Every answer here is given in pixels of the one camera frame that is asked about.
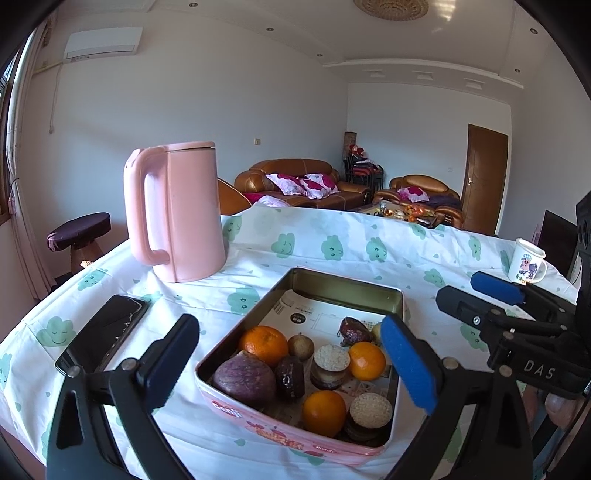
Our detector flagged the brown leather sofa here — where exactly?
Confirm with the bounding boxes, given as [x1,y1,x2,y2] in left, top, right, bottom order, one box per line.
[235,158,374,210]

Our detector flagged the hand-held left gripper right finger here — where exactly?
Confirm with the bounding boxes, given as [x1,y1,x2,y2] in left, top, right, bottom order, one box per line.
[379,315,539,480]

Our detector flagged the orange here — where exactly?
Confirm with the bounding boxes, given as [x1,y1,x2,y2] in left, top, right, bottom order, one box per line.
[347,342,386,381]
[302,390,347,437]
[239,325,289,367]

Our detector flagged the purple cushioned stool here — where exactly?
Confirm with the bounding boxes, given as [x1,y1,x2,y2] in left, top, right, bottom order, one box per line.
[46,213,112,278]

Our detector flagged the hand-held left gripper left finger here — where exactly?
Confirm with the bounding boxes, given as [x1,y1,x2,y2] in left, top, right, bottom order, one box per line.
[46,314,201,480]

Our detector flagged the pink tin box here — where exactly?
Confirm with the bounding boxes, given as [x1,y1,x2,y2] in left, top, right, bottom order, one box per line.
[195,266,406,469]

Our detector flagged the brown round cake front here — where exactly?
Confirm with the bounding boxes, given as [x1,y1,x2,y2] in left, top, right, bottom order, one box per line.
[344,393,393,446]

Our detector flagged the purple sweet potato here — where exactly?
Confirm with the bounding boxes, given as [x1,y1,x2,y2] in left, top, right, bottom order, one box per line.
[212,354,277,409]

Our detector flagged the white air conditioner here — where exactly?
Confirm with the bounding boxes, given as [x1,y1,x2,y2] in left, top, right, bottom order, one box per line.
[64,27,144,61]

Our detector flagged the pink electric kettle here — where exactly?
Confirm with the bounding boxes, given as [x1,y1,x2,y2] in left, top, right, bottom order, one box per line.
[123,141,227,283]

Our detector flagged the dark chocolate snack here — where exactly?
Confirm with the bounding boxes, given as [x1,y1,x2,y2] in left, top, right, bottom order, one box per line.
[276,355,305,400]

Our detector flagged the brown round cake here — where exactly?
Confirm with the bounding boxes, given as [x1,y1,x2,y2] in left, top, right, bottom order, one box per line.
[344,393,393,446]
[309,344,351,391]

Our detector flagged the white cartoon mug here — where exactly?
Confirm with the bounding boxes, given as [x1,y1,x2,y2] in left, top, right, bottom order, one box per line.
[508,238,548,283]

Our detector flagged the brown leather armchair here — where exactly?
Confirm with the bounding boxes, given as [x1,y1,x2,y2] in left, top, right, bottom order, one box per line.
[217,178,252,215]
[373,174,464,229]

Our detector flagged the person's right hand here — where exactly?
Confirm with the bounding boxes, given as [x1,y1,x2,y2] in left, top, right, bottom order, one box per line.
[519,382,583,432]

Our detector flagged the cluttered coffee table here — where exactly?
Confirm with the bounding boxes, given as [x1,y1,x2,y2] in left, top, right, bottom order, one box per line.
[348,199,446,229]

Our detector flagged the brown wooden door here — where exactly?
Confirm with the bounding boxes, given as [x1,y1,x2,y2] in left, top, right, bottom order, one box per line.
[462,124,509,236]

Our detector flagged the round ceiling lamp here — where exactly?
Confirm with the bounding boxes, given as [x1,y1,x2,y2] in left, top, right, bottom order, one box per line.
[353,0,430,20]

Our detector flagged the black television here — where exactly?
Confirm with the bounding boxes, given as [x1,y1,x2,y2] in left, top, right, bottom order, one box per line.
[538,210,578,282]

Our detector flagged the small brown round fruit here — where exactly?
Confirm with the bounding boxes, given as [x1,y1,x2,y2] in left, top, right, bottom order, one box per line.
[287,335,315,361]

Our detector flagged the white cloud print tablecloth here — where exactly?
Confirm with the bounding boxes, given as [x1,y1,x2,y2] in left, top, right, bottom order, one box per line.
[0,205,583,480]

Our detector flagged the stacked dark chairs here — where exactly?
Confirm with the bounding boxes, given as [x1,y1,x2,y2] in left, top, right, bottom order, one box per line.
[344,154,385,192]

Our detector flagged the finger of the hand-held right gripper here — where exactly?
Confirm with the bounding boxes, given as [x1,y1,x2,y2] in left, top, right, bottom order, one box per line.
[470,271,578,320]
[435,285,562,352]

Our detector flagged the black smartphone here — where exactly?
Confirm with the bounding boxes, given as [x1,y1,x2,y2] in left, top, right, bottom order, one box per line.
[55,294,151,377]

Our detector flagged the dark wrinkled date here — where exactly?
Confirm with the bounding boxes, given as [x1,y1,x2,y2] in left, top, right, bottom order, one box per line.
[339,316,374,347]

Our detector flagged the light curtain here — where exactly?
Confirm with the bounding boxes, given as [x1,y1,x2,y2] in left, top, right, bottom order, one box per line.
[0,46,51,305]

